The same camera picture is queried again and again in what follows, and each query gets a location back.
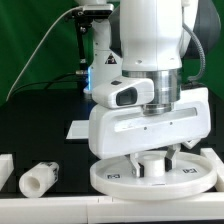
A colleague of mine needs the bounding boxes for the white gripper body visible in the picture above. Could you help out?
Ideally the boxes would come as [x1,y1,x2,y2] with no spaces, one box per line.
[88,87,211,159]

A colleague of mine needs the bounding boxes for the white camera cable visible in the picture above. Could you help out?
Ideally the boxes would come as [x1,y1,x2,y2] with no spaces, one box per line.
[5,5,84,101]

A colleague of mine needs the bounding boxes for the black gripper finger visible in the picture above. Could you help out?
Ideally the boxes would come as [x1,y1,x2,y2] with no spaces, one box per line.
[127,154,144,178]
[165,145,181,170]

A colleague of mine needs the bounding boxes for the white left border rail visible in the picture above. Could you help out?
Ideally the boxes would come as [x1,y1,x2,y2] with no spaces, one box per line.
[0,154,14,191]

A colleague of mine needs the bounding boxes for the white border rail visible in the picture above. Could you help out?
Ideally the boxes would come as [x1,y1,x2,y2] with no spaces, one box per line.
[200,148,224,192]
[0,192,224,224]
[0,154,14,191]

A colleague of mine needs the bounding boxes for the white cross-shaped table base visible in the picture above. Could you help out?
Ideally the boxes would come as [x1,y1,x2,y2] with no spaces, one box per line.
[183,139,200,149]

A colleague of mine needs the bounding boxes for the white right border rail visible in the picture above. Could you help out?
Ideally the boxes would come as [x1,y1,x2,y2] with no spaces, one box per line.
[200,148,224,192]

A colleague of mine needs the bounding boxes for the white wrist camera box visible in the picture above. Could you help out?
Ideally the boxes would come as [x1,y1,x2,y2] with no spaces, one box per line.
[92,76,154,109]

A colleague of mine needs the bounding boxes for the white fiducial marker sheet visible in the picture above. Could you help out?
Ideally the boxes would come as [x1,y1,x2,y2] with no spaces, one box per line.
[66,120,89,140]

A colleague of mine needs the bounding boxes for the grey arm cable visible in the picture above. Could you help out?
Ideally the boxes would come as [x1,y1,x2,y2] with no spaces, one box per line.
[181,23,206,83]

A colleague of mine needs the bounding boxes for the white front border rail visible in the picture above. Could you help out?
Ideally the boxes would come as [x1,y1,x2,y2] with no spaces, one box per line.
[0,192,224,224]

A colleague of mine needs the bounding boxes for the white round table top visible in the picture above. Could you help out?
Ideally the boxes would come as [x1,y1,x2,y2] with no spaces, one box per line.
[90,151,217,201]

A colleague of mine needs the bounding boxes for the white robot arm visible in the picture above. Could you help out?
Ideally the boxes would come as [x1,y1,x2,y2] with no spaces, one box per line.
[89,0,221,176]

